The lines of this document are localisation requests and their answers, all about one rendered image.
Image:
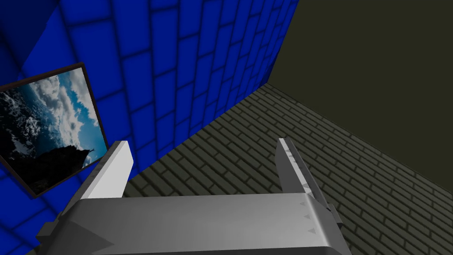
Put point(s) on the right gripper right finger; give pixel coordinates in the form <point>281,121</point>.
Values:
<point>296,170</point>

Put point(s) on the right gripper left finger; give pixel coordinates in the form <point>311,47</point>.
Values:
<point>110,173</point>

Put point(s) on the framed sky and clouds picture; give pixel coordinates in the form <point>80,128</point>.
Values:
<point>49,127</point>

